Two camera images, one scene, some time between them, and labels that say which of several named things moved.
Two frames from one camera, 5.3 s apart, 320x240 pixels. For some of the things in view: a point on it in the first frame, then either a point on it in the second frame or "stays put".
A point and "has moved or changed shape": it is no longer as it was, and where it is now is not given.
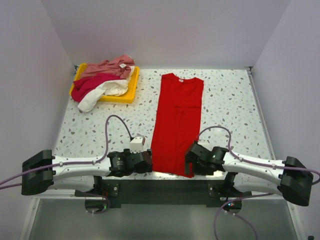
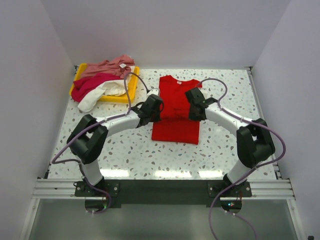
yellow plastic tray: [127, 97] stays put
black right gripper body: [198, 169] → [192, 114]
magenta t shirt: [81, 86] stays put
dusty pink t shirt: [119, 66] stays put
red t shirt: [177, 121] has moved or changed shape
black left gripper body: [148, 168] → [155, 115]
